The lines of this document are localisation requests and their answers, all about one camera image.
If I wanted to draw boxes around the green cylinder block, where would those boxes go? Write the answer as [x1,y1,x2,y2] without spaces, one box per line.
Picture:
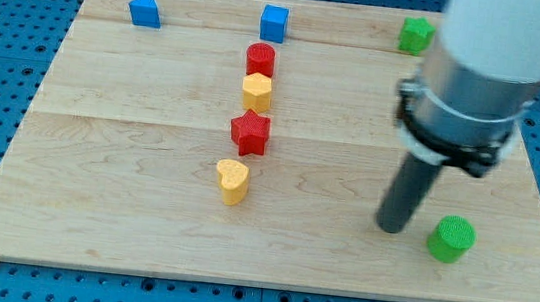
[426,215,477,264]

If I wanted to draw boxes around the red star block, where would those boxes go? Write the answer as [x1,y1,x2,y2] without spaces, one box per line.
[230,110,271,156]

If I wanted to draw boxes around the yellow hexagon block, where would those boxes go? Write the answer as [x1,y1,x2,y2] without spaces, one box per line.
[242,72,273,113]

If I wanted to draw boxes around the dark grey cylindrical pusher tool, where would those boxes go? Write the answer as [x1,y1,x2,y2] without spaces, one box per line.
[376,153,442,234]

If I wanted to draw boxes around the blue cube block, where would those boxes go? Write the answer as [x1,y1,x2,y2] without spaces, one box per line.
[259,4,289,44]

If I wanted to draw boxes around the red cylinder block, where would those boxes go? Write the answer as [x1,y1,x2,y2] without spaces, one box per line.
[245,42,276,78]

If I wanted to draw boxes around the light wooden board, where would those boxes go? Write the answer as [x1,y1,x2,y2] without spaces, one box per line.
[0,0,540,302]

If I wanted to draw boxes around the green star block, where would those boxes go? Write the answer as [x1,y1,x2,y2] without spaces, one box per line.
[398,17,437,56]

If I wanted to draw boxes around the yellow heart block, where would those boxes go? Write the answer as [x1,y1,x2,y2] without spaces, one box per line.
[216,158,250,206]

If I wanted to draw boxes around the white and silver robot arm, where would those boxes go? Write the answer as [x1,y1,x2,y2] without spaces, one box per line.
[397,0,540,178]

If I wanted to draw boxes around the blue triangle block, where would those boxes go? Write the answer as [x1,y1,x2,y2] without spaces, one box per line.
[128,0,162,29]

